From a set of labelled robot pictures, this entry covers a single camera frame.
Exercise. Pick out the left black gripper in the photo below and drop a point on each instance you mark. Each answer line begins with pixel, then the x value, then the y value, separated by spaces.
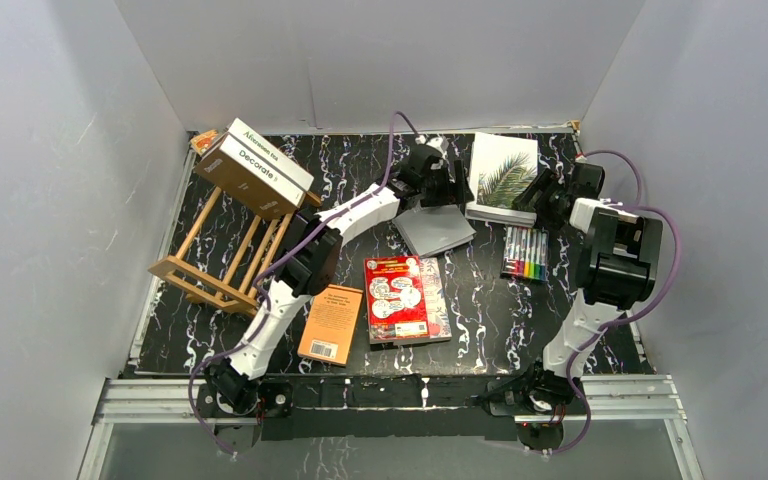
pixel 446 183

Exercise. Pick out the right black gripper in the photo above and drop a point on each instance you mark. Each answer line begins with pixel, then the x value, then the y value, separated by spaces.
pixel 539 182

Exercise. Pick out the grey book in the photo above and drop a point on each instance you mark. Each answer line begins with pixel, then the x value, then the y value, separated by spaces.
pixel 434 230

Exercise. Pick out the white palm leaf book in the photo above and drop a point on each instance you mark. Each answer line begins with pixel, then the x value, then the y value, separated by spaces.
pixel 501 168

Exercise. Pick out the white Afternoon tea book box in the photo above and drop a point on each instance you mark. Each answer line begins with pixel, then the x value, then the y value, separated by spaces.
pixel 271 152

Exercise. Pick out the brown Decorate Furniture book box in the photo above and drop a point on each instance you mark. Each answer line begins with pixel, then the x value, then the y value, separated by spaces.
pixel 271 187

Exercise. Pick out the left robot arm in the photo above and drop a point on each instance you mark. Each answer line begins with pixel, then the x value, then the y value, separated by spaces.
pixel 308 258

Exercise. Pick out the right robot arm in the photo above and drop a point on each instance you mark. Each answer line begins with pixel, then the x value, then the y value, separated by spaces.
pixel 616 269

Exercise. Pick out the coloured marker pen pack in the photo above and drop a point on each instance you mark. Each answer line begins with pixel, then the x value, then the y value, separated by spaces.
pixel 525 254

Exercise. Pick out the red comic treehouse book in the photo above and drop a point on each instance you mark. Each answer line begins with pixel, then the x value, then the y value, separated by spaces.
pixel 396 302

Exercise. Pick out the floral patterned book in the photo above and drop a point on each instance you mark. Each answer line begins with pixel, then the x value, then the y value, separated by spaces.
pixel 439 322

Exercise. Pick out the orange paperback book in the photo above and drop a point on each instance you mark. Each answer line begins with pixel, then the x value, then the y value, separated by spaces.
pixel 330 325

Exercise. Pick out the small orange card pack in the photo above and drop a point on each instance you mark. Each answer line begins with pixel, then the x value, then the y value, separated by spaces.
pixel 201 142

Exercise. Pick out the wooden book rack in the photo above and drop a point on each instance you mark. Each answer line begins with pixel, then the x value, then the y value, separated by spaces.
pixel 253 251

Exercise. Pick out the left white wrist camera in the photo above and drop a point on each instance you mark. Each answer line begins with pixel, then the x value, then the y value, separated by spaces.
pixel 437 142

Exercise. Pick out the aluminium front rail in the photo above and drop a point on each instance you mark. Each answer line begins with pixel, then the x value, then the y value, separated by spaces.
pixel 608 397

